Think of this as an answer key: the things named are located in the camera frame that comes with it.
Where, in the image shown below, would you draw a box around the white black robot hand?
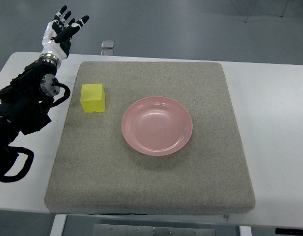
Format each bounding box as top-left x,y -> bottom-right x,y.
41,5 -> 90,61

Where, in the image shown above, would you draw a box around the yellow foam block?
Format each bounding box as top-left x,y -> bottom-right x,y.
80,84 -> 106,113

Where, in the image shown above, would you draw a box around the floor outlet plate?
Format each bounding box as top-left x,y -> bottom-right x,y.
101,40 -> 114,49

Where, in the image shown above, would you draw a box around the pink plate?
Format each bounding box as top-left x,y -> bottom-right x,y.
121,96 -> 193,156

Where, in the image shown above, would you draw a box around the grey fabric mat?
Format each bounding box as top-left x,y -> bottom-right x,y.
45,61 -> 255,215

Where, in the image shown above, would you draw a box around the chair legs in background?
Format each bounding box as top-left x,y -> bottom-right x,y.
243,0 -> 290,23

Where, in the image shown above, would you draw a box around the black device under table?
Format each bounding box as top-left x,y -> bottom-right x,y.
275,228 -> 303,236

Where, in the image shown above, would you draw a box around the white table leg frame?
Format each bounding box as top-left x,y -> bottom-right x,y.
50,214 -> 67,236

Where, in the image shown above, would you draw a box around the metal bracket under table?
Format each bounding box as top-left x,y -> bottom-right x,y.
92,224 -> 216,236

